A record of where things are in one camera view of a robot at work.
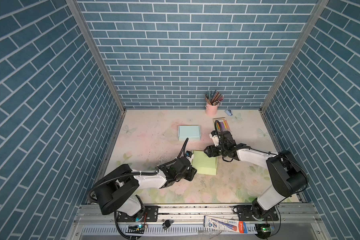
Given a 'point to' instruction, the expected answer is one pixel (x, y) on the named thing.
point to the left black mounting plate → (151, 214)
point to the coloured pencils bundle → (213, 97)
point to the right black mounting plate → (245, 213)
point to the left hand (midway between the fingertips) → (195, 171)
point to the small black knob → (166, 224)
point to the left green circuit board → (139, 229)
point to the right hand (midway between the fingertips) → (208, 147)
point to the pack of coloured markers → (224, 126)
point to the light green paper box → (204, 164)
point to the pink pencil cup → (211, 110)
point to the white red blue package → (224, 224)
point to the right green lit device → (263, 230)
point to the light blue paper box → (192, 132)
